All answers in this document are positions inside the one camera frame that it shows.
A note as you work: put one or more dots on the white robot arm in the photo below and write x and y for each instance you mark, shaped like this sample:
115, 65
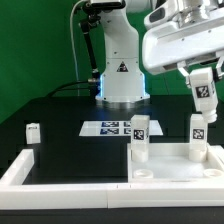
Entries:
123, 80

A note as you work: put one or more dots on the white marker base plate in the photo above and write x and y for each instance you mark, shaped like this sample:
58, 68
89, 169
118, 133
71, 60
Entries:
115, 128

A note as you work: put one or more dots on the white U-shaped obstacle fence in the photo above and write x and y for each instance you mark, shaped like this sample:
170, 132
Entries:
16, 195

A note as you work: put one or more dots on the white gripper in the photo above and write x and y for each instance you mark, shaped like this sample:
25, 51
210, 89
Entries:
184, 32

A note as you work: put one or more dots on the white square tabletop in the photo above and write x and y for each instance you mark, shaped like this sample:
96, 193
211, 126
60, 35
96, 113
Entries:
170, 162

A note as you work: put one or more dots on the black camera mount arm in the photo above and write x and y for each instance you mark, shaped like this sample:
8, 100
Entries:
93, 8

